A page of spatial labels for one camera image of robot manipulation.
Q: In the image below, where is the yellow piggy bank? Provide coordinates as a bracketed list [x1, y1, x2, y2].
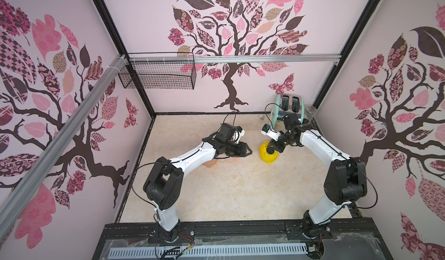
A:
[259, 141, 279, 164]

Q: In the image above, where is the peach piggy bank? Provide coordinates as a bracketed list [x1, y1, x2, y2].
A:
[203, 159, 217, 167]

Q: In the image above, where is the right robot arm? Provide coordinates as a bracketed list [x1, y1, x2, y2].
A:
[261, 114, 367, 239]

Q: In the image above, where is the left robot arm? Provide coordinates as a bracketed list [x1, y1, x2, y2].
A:
[143, 137, 253, 243]

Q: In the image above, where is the glass jar behind toaster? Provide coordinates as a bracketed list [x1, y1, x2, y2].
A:
[302, 105, 318, 130]

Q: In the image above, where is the mint chrome toaster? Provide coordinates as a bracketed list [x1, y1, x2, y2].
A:
[271, 94, 305, 124]

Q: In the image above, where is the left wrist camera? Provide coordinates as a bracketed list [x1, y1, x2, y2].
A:
[215, 123, 245, 143]

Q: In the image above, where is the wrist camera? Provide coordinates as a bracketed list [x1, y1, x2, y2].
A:
[215, 123, 245, 143]
[261, 124, 281, 141]

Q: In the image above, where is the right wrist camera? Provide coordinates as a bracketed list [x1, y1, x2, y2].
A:
[261, 124, 281, 141]

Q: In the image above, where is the back aluminium rail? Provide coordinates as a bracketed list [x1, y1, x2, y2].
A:
[130, 54, 341, 64]

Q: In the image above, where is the aluminium rail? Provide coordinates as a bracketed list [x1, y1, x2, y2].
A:
[1, 55, 127, 239]
[130, 54, 341, 64]

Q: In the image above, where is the white slotted cable duct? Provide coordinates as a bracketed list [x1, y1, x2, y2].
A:
[106, 243, 308, 260]

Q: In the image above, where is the black wire basket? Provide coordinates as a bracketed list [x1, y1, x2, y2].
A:
[118, 52, 197, 90]

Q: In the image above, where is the black base frame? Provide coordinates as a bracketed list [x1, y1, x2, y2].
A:
[93, 218, 392, 260]

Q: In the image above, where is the left aluminium rail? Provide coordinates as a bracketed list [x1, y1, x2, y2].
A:
[1, 55, 127, 239]

